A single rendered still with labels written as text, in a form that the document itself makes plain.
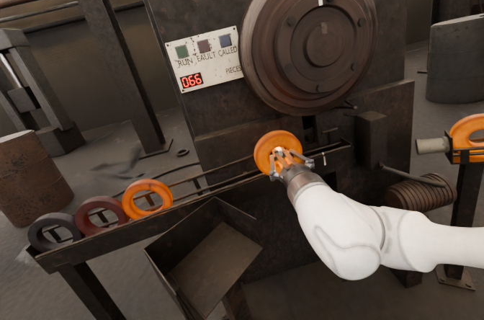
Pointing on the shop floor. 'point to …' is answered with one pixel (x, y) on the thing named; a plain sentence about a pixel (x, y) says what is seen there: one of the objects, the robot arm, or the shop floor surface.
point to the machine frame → (167, 2)
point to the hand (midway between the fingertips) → (276, 149)
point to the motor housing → (433, 194)
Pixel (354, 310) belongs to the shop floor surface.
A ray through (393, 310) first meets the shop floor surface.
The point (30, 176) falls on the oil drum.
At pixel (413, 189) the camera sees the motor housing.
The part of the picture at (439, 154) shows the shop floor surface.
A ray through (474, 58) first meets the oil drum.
